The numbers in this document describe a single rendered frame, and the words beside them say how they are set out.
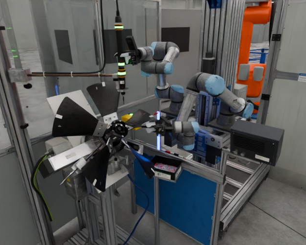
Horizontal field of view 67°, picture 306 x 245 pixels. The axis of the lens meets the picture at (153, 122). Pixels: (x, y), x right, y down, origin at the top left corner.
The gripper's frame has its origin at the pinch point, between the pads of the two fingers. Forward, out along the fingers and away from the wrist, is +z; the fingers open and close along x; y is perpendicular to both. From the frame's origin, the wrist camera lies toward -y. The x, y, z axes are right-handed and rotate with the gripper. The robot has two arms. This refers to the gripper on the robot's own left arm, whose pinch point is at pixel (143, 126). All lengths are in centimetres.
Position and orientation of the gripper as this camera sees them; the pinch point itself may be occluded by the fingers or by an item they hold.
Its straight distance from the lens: 152.1
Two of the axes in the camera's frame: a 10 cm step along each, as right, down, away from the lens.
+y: -0.3, 4.9, -8.7
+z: -10.0, 0.1, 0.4
